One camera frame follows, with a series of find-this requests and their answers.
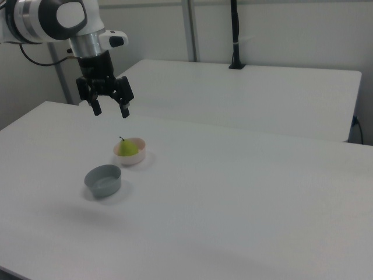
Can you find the grey bowl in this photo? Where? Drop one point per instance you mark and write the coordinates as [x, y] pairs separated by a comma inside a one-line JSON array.
[[106, 188]]

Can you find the white side table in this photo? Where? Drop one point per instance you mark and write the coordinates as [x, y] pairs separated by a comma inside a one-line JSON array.
[[247, 96]]

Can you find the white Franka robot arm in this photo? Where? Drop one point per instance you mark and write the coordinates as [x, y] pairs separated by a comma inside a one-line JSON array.
[[35, 17]]

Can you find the pink bowl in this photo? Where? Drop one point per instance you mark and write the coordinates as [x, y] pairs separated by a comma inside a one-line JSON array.
[[132, 161]]

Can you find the aluminium partition post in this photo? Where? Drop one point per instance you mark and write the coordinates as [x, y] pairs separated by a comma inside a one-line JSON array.
[[190, 29]]

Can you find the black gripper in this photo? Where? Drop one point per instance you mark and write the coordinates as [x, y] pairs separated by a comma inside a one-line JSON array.
[[94, 70]]

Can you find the black pole with base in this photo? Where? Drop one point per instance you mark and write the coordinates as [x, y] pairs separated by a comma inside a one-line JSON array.
[[235, 32]]

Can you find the green pear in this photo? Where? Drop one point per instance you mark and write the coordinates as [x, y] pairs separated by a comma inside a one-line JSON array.
[[127, 148]]

